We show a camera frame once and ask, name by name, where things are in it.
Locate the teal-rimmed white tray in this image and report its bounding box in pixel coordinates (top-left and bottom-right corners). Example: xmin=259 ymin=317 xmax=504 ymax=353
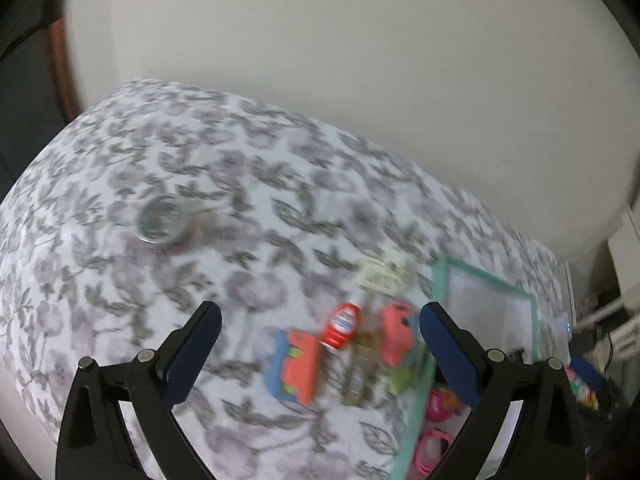
xmin=387 ymin=256 xmax=540 ymax=480

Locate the pink and green toy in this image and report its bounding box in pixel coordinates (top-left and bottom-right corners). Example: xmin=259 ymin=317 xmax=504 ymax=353
xmin=380 ymin=301 xmax=426 ymax=396

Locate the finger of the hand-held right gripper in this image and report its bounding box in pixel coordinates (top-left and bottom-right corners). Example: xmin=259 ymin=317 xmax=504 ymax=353
xmin=570 ymin=355 xmax=607 ymax=396

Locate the white power strip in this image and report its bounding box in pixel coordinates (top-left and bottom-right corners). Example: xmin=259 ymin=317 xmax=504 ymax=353
xmin=547 ymin=310 xmax=576 ymax=346

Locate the round metal tin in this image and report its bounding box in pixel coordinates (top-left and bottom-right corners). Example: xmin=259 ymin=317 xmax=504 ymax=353
xmin=137 ymin=194 xmax=188 ymax=251

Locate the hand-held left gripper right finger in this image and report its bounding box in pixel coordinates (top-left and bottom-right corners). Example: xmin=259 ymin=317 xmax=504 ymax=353
xmin=419 ymin=301 xmax=586 ymax=480

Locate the red and white glue bottle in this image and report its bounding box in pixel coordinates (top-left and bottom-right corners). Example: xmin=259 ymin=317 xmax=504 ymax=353
xmin=318 ymin=302 xmax=363 ymax=352

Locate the grey floral blanket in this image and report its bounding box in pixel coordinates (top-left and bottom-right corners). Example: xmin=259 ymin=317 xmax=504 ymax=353
xmin=0 ymin=78 xmax=571 ymax=480

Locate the cream hair claw clip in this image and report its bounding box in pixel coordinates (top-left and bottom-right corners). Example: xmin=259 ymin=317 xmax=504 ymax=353
xmin=356 ymin=247 xmax=416 ymax=295

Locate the gold patterned lighter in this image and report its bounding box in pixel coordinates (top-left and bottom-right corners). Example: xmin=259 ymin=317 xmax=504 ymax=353
xmin=341 ymin=332 xmax=380 ymax=407

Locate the white shelf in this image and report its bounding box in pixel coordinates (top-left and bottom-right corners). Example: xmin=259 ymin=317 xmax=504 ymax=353
xmin=575 ymin=205 xmax=640 ymax=341

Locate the pink wristband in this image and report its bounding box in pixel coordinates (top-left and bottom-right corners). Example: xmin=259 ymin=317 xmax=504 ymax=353
xmin=412 ymin=427 xmax=456 ymax=476

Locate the pink toy figure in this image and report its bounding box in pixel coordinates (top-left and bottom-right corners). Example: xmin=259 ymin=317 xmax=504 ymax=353
xmin=425 ymin=382 xmax=463 ymax=423

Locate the colourful stationery pile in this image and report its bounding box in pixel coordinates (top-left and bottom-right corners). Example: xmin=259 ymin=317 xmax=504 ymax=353
xmin=565 ymin=367 xmax=601 ymax=411

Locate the blue and orange toy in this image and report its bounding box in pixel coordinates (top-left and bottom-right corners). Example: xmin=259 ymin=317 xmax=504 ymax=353
xmin=263 ymin=329 xmax=321 ymax=406

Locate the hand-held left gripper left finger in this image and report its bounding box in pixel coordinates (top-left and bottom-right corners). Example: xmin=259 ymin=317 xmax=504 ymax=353
xmin=55 ymin=301 xmax=223 ymax=480

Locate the dark cabinet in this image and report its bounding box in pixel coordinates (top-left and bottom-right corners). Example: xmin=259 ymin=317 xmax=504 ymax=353
xmin=0 ymin=10 xmax=81 ymax=196

